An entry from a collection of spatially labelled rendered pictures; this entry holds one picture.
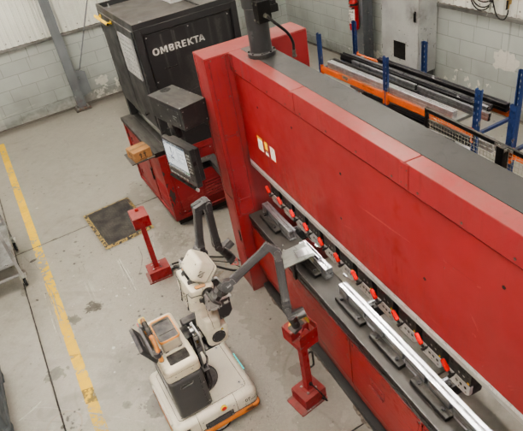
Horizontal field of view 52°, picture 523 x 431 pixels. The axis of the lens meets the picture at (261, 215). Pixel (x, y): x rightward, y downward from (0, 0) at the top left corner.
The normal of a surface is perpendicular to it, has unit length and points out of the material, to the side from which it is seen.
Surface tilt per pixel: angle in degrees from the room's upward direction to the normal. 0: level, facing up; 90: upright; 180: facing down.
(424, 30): 90
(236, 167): 90
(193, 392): 90
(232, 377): 0
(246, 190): 90
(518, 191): 0
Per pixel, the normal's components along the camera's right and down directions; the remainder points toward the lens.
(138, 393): -0.15, -0.80
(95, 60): 0.49, 0.45
